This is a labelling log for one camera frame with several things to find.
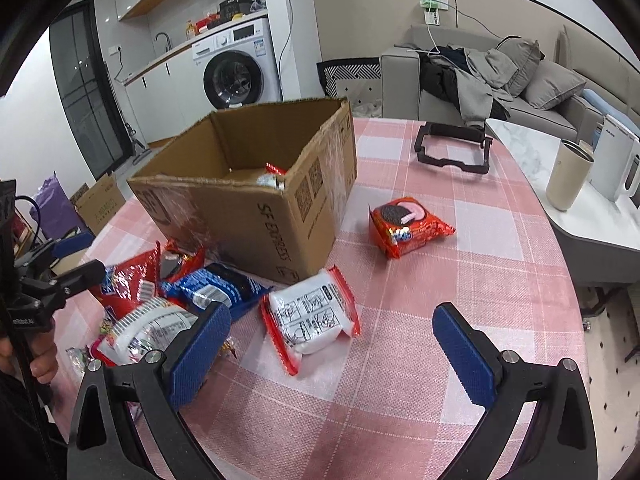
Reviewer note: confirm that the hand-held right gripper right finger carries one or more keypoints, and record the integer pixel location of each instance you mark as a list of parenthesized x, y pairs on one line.
[(465, 355)]

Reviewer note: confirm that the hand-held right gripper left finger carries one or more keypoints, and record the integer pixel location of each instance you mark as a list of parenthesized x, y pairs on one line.
[(200, 350)]

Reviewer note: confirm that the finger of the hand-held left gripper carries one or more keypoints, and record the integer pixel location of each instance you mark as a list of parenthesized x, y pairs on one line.
[(75, 277), (72, 245)]

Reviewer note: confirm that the white printed snack packet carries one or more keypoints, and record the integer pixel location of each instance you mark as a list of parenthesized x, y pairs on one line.
[(145, 327)]

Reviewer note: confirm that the blue cookie packet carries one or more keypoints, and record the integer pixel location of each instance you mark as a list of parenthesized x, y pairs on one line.
[(225, 285)]

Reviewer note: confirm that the white red-edged snack packet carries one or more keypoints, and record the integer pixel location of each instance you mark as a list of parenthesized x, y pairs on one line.
[(310, 320)]

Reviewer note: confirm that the brown cardboard box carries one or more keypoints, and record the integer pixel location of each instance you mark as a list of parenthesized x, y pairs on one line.
[(240, 220)]

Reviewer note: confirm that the person's left forearm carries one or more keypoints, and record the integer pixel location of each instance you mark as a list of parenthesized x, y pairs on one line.
[(20, 420)]

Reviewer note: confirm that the person's left hand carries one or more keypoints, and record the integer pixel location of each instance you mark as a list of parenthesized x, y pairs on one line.
[(45, 362)]

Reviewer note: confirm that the small candy wrapper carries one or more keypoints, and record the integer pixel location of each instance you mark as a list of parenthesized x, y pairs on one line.
[(230, 346), (76, 361)]

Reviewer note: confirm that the purple bag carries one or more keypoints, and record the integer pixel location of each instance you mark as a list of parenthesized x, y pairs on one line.
[(52, 200)]

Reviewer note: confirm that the small cardboard box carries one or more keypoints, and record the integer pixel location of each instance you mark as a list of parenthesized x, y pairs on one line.
[(102, 202)]

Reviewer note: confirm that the large red snack packet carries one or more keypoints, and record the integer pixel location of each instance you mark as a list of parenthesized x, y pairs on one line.
[(127, 285)]

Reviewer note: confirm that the pink checked tablecloth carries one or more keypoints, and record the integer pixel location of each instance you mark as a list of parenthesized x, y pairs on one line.
[(425, 310)]

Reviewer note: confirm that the red cookie packet pink cream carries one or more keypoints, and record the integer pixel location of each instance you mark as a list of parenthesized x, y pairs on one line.
[(410, 227)]

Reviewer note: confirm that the black glass door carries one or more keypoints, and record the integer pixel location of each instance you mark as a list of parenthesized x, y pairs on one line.
[(85, 85)]

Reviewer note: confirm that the white base cabinet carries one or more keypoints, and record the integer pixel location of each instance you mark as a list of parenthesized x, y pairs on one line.
[(165, 85)]

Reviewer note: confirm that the red and white snack packet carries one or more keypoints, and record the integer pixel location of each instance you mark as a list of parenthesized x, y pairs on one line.
[(272, 176)]

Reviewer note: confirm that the beige tumbler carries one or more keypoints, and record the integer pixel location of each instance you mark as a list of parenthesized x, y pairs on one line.
[(567, 180)]

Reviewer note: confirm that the white marble side table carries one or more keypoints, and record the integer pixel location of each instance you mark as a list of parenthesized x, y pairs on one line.
[(525, 150)]

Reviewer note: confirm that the kitchen faucet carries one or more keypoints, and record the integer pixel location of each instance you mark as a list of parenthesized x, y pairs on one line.
[(162, 35)]

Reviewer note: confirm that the white electric kettle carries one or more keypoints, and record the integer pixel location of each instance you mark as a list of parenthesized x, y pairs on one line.
[(612, 160)]

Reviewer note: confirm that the yellow bottle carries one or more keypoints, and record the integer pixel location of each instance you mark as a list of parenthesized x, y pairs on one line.
[(189, 30)]

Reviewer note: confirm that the red container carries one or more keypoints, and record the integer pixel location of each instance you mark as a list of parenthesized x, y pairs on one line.
[(205, 24)]

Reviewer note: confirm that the white washing machine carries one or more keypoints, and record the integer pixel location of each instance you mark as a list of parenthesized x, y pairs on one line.
[(235, 40)]

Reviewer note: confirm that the beige cloth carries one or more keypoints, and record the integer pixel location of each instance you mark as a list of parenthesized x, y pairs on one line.
[(367, 105)]

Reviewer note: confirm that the grey hoodie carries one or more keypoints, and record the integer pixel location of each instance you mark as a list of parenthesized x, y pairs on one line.
[(480, 85)]

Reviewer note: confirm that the black jacket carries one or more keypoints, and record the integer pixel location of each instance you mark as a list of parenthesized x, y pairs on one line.
[(440, 80)]

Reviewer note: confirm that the grey sofa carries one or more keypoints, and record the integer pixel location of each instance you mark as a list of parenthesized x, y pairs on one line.
[(400, 80)]

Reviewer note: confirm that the grey pillow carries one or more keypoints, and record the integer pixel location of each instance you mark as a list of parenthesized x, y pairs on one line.
[(552, 85), (520, 57)]

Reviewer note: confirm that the light blue blanket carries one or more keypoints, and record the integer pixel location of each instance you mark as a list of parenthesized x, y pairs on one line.
[(597, 102)]

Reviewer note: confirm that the black rice cooker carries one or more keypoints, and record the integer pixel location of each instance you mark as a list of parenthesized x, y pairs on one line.
[(234, 7)]

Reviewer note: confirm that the black white patterned cushion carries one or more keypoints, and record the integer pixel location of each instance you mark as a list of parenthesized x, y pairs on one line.
[(345, 75)]

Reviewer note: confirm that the white power strip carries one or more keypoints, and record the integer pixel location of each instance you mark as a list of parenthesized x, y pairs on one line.
[(430, 10)]

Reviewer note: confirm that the black plastic frame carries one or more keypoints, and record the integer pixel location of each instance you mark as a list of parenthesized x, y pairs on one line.
[(452, 130)]

